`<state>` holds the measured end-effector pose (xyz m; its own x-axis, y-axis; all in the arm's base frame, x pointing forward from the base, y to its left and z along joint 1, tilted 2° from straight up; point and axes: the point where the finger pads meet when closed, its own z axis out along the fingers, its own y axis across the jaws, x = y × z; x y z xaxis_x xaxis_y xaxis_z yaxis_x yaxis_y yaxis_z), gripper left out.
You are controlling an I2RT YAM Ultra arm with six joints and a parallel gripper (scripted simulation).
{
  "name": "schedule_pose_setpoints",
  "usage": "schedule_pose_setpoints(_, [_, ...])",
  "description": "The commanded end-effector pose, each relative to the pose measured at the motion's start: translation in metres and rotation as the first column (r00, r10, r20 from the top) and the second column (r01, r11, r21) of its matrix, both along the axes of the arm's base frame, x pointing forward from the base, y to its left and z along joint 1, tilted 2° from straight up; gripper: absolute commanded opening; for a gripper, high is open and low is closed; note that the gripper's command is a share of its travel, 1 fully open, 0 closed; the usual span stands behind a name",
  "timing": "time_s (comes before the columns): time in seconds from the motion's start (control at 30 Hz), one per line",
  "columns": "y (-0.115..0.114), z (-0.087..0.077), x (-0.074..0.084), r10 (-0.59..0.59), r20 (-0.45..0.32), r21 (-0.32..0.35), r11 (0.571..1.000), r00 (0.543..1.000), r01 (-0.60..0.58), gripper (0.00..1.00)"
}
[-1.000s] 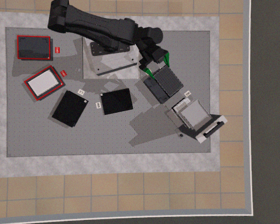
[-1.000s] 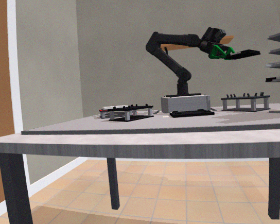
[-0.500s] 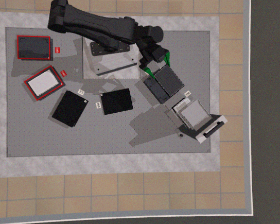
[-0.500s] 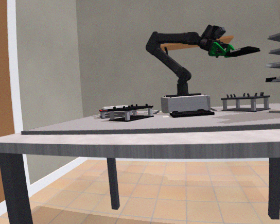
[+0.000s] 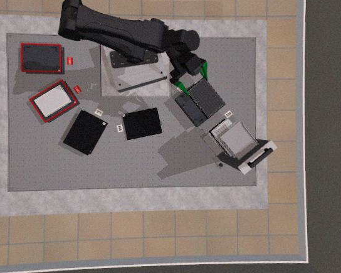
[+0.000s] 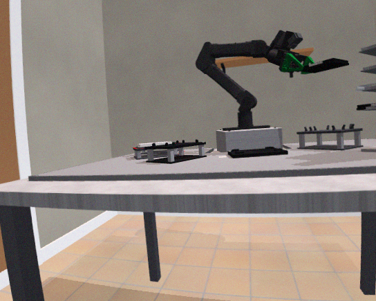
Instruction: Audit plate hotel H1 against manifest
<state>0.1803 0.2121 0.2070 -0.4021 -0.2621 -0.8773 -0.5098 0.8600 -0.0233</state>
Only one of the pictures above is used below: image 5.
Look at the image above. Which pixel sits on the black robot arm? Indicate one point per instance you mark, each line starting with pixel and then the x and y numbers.
pixel 130 38

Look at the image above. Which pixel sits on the white rectangular plate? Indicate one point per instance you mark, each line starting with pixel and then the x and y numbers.
pixel 52 101

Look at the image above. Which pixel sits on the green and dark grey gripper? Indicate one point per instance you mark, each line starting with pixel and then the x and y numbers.
pixel 176 76

